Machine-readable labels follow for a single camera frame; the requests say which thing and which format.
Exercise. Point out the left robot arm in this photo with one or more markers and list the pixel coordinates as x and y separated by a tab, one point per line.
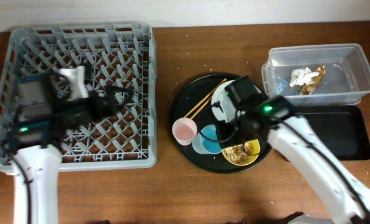
53	103

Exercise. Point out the white tissue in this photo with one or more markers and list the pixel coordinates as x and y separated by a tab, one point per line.
302	76

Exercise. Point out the wooden chopstick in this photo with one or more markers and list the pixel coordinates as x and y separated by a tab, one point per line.
201	108
198	105

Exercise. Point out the black rectangular tray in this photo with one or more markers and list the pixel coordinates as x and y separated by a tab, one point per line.
341	128

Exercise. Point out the lower wooden chopstick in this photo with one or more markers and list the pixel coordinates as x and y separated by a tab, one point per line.
201	108

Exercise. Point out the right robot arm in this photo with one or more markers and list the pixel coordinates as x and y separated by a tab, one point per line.
251	113

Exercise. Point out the gold snack wrapper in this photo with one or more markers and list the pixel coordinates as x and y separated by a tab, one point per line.
308	89

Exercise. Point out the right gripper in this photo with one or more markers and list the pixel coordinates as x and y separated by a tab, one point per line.
222	130

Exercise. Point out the clear plastic bin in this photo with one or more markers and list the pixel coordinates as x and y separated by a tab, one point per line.
345	82

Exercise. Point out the round black tray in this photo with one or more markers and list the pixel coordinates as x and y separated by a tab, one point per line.
186	98

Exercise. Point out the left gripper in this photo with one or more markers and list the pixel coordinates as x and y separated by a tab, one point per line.
115	101

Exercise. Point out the pink plastic cup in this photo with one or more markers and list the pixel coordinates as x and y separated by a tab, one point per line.
184	130

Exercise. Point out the blue plastic cup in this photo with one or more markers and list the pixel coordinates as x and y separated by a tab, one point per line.
204	146

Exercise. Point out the yellow bowl with food scraps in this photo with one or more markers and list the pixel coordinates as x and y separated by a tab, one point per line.
242	154

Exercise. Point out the upper wooden chopstick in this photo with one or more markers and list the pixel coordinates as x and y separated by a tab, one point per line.
198	105

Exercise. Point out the grey plastic dishwasher rack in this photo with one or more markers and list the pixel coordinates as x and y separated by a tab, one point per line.
119	55

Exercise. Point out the grey round plate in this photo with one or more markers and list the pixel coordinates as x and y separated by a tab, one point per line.
231	97

